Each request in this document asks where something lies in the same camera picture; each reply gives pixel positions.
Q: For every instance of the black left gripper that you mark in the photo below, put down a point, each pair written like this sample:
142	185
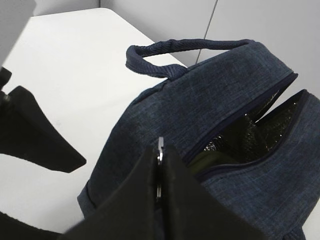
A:
26	133

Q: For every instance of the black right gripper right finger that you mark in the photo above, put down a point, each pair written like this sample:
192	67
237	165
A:
191	213

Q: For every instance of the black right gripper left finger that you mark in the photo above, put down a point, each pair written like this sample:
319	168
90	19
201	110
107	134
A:
128	214

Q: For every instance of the navy blue lunch bag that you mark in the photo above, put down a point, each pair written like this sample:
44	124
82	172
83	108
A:
215	106

